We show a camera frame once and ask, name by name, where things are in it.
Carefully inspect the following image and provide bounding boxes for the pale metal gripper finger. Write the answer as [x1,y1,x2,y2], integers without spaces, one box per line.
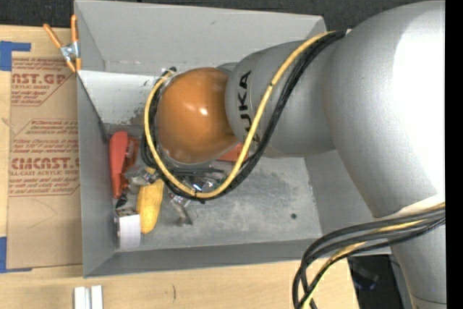
[168,192,193,226]
[125,168,161,186]

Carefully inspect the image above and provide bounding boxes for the yellow toy banana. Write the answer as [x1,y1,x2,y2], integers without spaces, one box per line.
[136,178,166,234]

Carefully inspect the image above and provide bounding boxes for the orange-red plastic tool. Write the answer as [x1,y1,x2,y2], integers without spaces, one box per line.
[109,130,141,200]

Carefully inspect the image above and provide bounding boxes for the orange flat object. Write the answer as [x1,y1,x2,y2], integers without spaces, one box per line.
[216,142,250,163]

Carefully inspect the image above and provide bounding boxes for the grey metal bin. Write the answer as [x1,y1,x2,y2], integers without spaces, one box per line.
[73,0,394,279]

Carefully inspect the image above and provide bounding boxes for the brown cardboard board, red print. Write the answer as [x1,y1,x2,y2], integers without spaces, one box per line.
[0,24,84,274]

